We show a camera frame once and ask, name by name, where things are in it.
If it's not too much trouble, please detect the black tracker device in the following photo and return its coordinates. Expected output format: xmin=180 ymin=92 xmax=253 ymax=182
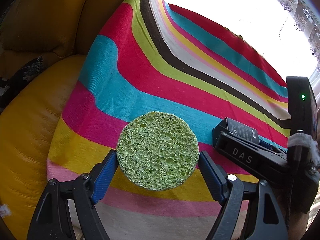
xmin=286 ymin=76 xmax=319 ymax=166

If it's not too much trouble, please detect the black white fabric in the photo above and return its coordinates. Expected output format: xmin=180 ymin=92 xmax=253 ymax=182
xmin=1 ymin=56 xmax=45 ymax=113

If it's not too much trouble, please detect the round green sponge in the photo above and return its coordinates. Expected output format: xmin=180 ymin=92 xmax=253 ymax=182
xmin=116 ymin=111 xmax=200 ymax=191

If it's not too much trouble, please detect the colourful striped cloth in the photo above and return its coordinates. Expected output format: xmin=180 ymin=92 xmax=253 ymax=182
xmin=47 ymin=0 xmax=290 ymax=239

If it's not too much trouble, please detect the black box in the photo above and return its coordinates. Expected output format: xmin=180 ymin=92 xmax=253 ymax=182
xmin=225 ymin=118 xmax=260 ymax=145

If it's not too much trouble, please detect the pink curtain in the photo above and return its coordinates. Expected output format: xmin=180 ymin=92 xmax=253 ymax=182
xmin=277 ymin=0 xmax=319 ymax=86

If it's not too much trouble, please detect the yellow leather sofa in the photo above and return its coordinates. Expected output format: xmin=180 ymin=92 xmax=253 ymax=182
xmin=1 ymin=0 xmax=123 ymax=239

